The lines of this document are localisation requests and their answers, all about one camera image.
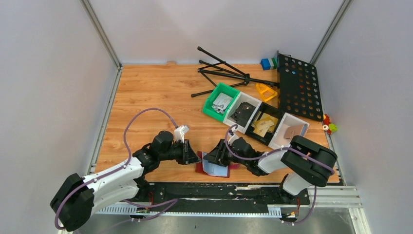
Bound red leather card holder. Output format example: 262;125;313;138
195;151;240;178

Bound colourful small toy pile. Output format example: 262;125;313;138
322;114;338;135

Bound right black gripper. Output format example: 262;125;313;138
204;139;248;167

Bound brown leather card pouch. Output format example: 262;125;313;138
283;124;308;139

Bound black perforated metal panel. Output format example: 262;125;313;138
277;53;324;122

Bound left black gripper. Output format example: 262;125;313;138
159;139;202;165

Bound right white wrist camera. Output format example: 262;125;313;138
227;130;239;146

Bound white bin at end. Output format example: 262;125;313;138
268;113;310;149

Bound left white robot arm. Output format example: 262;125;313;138
50;131;201;232

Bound black plastic bin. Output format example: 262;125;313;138
245;102;285;146

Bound yellow plastic triangle piece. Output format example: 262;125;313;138
255;83;278;102

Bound white bin with black parts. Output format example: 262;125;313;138
223;92;262;134

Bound green plastic bin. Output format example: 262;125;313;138
202;83;240;122

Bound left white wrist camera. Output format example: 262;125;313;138
174;125;189;143

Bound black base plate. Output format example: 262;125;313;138
133;182;310;214

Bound black parts in bin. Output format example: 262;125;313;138
230;102;256;127

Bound grey metal parts in bin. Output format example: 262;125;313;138
212;93;233;114

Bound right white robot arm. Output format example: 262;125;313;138
202;135;338;204

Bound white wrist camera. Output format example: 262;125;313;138
227;130;239;146
174;125;189;143

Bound black folding tripod stand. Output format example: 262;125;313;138
197;46;280;90

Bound blue toy block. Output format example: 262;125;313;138
260;58;274;70

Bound green toy block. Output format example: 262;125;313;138
271;57;279;69

